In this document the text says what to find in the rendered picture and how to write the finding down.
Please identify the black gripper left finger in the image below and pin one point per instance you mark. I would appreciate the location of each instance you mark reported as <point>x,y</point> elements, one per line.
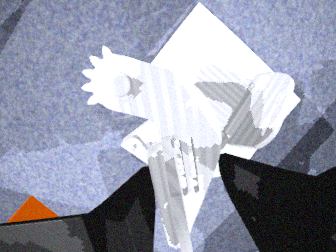
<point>124,222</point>

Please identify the white curved plate with holes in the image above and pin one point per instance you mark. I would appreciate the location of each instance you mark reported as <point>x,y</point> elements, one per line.
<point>144,137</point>

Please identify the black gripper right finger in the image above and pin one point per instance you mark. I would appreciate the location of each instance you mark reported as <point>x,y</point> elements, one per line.
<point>284,211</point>

